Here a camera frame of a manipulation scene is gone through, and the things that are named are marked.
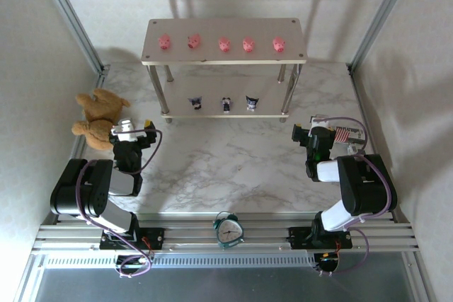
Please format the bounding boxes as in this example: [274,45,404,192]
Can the two-tier wooden shelf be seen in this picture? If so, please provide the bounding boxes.
[141,18,308,125]

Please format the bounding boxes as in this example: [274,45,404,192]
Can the red striped small package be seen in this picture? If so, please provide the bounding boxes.
[333,127,351,144]

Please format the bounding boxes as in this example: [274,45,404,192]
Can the brown teddy bear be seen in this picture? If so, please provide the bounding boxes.
[71,88,131,151]

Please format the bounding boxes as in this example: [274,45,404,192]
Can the green alarm clock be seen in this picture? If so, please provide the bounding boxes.
[212,211,246,250]

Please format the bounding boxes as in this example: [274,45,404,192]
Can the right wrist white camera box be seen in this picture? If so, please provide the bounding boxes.
[308,114,331,137]

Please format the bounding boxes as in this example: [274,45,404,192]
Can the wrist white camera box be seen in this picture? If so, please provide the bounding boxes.
[110,119,138,142]
[308,114,331,137]

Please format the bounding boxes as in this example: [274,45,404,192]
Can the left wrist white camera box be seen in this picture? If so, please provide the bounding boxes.
[110,119,138,142]

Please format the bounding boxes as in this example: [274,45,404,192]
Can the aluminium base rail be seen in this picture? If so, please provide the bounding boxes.
[31,212,422,256]

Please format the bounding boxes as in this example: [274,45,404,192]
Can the aluminium frame post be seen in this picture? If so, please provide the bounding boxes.
[33,0,110,76]
[346,0,420,73]

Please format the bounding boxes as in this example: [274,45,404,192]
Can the slotted grey cable duct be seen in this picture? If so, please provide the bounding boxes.
[42,252,318,269]

